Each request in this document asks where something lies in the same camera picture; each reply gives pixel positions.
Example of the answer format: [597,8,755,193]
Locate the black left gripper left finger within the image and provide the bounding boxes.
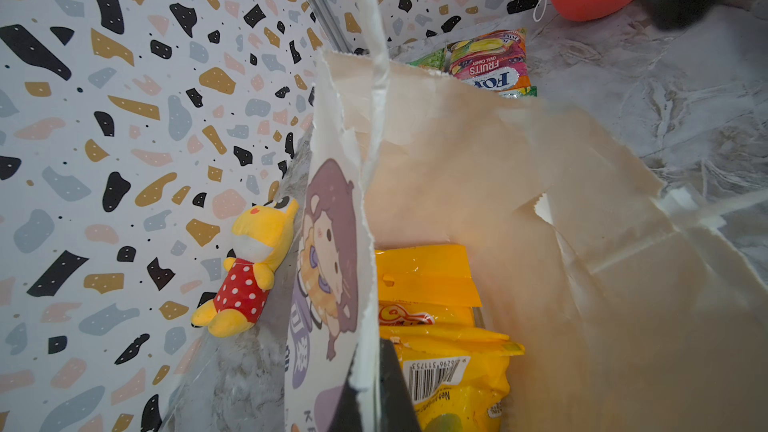
[327,371,363,432]

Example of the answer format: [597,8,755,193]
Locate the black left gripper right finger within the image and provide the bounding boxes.
[379,339,420,432]

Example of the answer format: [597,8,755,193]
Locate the yellow lemon candy bag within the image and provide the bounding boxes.
[379,324,525,431]

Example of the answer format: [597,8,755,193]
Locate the white printed paper bag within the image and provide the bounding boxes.
[281,0,768,432]

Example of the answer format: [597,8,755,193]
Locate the green corn chips bag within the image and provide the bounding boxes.
[409,48,449,72]

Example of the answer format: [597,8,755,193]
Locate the Fox's fruits candy bag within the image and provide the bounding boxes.
[447,28,533,94]

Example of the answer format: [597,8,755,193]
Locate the small green snack box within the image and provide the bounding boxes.
[499,86,537,98]

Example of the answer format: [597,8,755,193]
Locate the yellow snack packet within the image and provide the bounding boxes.
[375,244,482,327]

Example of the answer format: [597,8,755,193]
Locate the yellow plush toy red dress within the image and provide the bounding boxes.
[191,196,299,338]

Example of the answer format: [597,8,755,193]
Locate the aluminium left corner post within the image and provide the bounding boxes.
[307,0,353,53]

